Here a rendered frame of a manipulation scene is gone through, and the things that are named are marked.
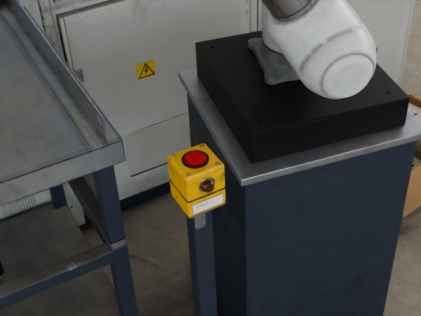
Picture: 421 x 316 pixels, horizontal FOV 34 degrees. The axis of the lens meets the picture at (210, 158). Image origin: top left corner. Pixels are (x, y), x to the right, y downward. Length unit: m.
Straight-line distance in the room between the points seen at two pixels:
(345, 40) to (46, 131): 0.63
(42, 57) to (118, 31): 0.42
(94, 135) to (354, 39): 0.55
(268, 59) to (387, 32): 1.18
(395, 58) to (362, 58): 1.52
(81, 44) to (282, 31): 0.88
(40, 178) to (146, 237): 1.04
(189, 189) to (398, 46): 1.70
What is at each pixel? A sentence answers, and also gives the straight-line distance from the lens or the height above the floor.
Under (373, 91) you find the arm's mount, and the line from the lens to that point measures 1.57.
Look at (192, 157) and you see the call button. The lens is 1.25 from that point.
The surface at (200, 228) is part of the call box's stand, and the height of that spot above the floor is 0.74.
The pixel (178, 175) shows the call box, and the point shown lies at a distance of 1.24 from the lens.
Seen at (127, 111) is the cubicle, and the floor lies 0.42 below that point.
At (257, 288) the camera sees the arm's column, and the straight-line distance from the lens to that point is 1.73.
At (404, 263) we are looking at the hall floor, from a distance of 2.33.
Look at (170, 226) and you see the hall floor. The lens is 2.40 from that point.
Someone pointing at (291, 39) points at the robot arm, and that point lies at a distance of 1.30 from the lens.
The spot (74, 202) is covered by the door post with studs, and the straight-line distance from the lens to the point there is 2.38.
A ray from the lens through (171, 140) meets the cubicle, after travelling 2.37.
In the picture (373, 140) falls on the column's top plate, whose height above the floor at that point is 0.75.
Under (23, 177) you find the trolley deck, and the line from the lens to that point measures 1.37.
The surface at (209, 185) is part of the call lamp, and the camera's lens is 1.23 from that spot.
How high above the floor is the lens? 1.70
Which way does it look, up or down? 40 degrees down
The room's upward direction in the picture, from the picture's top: 3 degrees counter-clockwise
